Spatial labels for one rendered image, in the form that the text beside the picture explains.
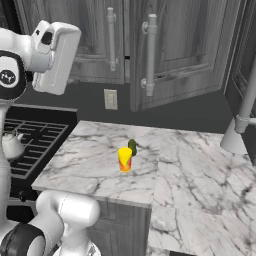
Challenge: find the black stove knob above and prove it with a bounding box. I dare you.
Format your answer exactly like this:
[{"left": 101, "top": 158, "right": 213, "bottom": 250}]
[{"left": 17, "top": 191, "right": 28, "bottom": 203}]

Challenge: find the black stove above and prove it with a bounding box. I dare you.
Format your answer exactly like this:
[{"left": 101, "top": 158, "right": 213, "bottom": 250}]
[{"left": 0, "top": 103, "right": 80, "bottom": 225}]

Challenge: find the green pickle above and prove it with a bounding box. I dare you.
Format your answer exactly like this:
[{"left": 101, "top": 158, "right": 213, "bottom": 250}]
[{"left": 127, "top": 138, "right": 139, "bottom": 158}]

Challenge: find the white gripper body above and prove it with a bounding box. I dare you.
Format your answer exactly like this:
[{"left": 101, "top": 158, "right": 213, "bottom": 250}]
[{"left": 32, "top": 21, "right": 82, "bottom": 96}]

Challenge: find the yellow red cup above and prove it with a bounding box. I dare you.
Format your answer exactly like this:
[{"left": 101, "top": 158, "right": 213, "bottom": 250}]
[{"left": 117, "top": 147, "right": 134, "bottom": 174}]

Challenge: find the pale wall outlet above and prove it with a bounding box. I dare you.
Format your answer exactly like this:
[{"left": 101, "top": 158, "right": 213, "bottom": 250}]
[{"left": 103, "top": 88, "right": 119, "bottom": 111}]

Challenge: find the grey wood base cabinet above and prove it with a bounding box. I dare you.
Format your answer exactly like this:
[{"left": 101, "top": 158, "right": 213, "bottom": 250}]
[{"left": 83, "top": 197, "right": 153, "bottom": 256}]

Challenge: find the dark grey cabinet door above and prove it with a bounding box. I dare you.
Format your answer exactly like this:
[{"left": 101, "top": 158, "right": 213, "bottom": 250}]
[{"left": 224, "top": 0, "right": 256, "bottom": 158}]

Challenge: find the grey wood cabinet door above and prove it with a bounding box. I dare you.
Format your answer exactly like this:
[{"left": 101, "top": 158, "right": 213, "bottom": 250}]
[
  {"left": 129, "top": 0, "right": 242, "bottom": 113},
  {"left": 14, "top": 0, "right": 126, "bottom": 85}
]

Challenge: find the white kettle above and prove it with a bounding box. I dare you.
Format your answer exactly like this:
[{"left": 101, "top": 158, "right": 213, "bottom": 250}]
[{"left": 1, "top": 130, "right": 26, "bottom": 161}]

